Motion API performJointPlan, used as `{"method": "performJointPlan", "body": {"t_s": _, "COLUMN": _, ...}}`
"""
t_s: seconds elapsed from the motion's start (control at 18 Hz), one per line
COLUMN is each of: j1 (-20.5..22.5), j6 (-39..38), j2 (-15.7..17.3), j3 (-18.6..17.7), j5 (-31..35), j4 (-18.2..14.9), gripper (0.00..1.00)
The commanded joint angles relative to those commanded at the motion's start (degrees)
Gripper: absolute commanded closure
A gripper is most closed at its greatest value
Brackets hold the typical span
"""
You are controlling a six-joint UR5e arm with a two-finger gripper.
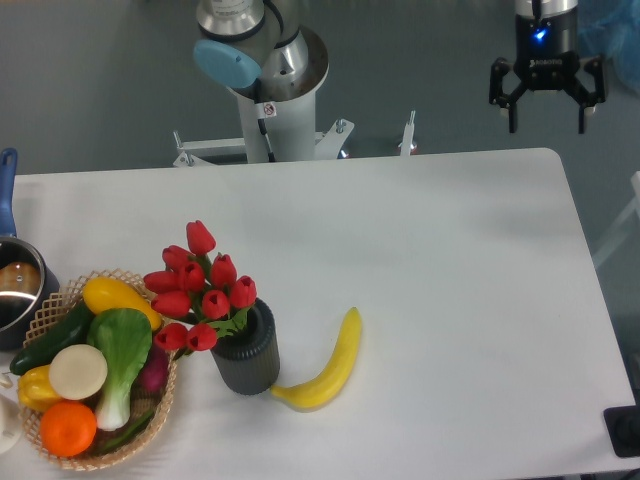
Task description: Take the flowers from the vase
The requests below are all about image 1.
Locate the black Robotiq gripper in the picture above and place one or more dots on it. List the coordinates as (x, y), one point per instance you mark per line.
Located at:
(546, 45)

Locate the red tulip bouquet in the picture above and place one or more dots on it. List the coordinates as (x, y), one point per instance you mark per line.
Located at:
(205, 298)

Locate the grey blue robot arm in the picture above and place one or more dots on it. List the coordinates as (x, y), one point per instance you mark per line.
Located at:
(240, 37)

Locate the dark grey ribbed vase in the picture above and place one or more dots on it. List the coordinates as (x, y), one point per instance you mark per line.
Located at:
(249, 363)

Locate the blue plastic bag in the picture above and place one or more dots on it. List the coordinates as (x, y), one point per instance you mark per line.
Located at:
(611, 28)

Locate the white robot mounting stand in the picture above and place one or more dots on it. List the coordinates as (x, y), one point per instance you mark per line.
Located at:
(272, 131)

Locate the black device at table edge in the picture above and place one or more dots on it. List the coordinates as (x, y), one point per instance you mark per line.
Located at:
(623, 429)

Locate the yellow banana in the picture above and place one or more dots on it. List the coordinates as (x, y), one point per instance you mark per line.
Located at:
(326, 385)

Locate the green bok choy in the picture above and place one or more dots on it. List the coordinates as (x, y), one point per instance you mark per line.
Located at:
(124, 337)

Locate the yellow squash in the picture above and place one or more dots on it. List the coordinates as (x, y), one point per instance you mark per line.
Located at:
(104, 293)

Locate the purple red onion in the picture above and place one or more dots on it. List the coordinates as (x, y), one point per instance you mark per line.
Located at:
(153, 376)

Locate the woven wicker basket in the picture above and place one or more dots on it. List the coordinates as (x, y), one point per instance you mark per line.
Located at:
(54, 309)

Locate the green cucumber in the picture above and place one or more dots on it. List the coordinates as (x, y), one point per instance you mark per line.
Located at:
(71, 330)

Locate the green chili pepper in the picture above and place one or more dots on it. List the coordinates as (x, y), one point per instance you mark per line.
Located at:
(127, 435)

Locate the orange fruit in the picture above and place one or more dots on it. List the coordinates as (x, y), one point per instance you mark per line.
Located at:
(68, 428)

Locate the yellow bell pepper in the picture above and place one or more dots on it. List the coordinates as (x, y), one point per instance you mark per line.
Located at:
(35, 390)

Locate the white object at left edge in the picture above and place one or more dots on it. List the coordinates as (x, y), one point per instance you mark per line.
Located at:
(11, 429)

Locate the white frame at right edge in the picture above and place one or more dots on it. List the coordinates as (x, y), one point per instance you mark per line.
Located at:
(620, 229)

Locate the blue handled saucepan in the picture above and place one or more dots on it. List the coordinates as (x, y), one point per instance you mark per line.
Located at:
(26, 280)

